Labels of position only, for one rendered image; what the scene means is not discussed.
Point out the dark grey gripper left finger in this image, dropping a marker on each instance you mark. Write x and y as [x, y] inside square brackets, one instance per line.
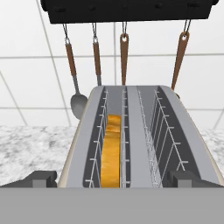
[39, 179]

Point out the brown wooden utensil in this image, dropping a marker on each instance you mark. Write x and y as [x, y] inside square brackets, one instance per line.
[124, 58]
[179, 61]

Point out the black utensil rail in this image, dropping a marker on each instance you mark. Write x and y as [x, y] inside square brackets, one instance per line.
[128, 10]

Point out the grey two-slot toaster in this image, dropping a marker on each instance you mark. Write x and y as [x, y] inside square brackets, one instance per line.
[140, 140]

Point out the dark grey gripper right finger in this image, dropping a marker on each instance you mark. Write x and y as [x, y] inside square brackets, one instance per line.
[185, 179]

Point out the golden bread slice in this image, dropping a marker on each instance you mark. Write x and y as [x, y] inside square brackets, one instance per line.
[111, 154]

